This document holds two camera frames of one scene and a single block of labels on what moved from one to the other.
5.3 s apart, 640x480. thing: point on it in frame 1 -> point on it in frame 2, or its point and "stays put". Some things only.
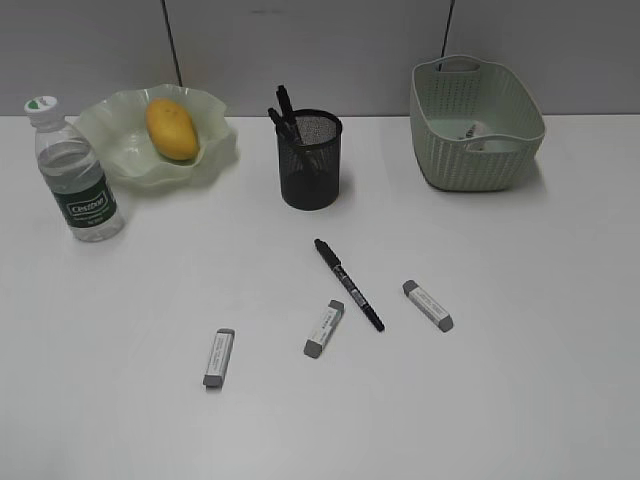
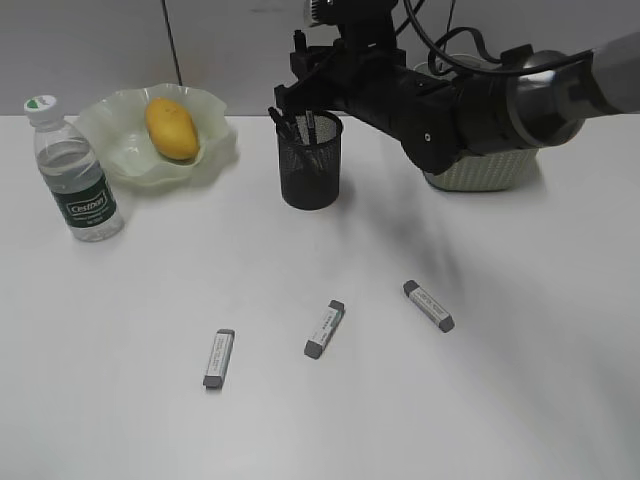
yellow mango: x=171 y=128 stays put
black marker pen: x=335 y=264 -> x=311 y=129
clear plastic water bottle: x=73 y=174 stays put
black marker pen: x=289 y=133 stays put
